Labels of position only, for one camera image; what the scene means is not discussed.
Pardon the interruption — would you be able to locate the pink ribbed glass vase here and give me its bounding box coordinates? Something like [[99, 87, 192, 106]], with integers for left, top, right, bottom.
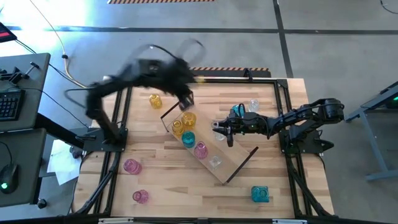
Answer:
[[123, 158, 143, 175]]

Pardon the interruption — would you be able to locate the black desk clamp mount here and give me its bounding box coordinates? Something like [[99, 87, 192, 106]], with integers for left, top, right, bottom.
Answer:
[[0, 61, 40, 85]]

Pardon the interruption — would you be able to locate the square clear diamond-cut vase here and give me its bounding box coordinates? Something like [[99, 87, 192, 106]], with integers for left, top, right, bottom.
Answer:
[[208, 155, 223, 170]]

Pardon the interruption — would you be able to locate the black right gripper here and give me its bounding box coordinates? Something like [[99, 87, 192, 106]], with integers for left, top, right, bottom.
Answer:
[[212, 112, 267, 148]]

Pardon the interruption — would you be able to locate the small yellow glass bottle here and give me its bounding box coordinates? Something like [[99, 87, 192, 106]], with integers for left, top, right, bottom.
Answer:
[[148, 93, 163, 110]]

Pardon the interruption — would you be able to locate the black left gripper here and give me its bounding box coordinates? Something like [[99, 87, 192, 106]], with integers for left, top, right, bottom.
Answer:
[[161, 60, 196, 112]]

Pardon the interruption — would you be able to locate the black support beam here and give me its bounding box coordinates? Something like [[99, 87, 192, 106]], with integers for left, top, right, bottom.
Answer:
[[34, 113, 94, 150]]

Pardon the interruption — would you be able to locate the round clear ribbed glass vase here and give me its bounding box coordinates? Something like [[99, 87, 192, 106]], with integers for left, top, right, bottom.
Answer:
[[212, 123, 227, 141]]

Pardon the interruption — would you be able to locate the white paper sheet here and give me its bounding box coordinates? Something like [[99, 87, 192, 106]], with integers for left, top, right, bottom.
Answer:
[[46, 139, 82, 187]]

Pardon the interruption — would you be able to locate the black keyboard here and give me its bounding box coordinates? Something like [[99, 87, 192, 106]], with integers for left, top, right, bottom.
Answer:
[[0, 89, 26, 122]]

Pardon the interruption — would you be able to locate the small clear glass vase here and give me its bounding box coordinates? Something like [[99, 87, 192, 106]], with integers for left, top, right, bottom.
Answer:
[[248, 98, 261, 113]]

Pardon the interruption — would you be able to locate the white bracket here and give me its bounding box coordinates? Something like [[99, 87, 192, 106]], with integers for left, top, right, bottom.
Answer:
[[98, 217, 134, 224], [272, 218, 307, 224]]

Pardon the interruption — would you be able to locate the squat yellow glass vase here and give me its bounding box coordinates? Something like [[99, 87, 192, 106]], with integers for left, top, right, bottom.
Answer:
[[181, 111, 197, 131]]

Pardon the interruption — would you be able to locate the wooden shelf with black legs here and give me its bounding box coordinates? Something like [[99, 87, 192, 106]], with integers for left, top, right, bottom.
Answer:
[[160, 101, 259, 185]]

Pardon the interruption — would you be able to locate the grey desk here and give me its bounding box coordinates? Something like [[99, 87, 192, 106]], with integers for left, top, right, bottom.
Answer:
[[0, 127, 47, 208], [0, 52, 52, 133]]

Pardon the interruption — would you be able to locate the black computer mouse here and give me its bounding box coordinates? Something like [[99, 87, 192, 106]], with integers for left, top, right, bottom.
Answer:
[[0, 163, 19, 195]]

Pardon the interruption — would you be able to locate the square teal glass vase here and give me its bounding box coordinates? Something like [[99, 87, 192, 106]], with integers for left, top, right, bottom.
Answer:
[[251, 185, 271, 203]]

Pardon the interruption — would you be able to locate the black hazard-striped floor mat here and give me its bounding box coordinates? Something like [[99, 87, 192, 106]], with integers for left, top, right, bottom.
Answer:
[[189, 66, 272, 78]]

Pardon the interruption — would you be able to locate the tall pink glass vase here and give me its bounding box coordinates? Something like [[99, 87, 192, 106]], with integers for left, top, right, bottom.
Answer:
[[193, 141, 209, 160]]

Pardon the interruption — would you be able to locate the grey desk leg frame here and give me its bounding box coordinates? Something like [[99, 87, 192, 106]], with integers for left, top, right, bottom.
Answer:
[[344, 80, 398, 183]]

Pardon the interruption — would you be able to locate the small teal glass vase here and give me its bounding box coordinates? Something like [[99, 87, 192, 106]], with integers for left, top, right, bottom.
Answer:
[[231, 104, 246, 118]]

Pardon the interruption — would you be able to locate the cream floor cable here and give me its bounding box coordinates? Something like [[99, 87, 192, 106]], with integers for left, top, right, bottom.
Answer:
[[29, 0, 90, 90]]

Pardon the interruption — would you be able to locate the pink scalloped glass vase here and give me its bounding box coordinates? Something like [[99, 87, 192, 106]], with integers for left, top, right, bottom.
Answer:
[[132, 189, 149, 205]]

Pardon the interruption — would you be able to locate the tall teal glass bottle vase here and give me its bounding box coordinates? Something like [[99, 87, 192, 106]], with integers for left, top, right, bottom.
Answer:
[[181, 131, 197, 149]]

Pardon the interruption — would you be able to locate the tall yellow ribbed glass vase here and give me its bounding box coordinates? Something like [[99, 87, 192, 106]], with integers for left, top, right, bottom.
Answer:
[[171, 119, 185, 137]]

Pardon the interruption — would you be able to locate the black device with red screen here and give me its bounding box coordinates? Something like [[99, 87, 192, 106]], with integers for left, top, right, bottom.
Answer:
[[0, 21, 19, 44]]

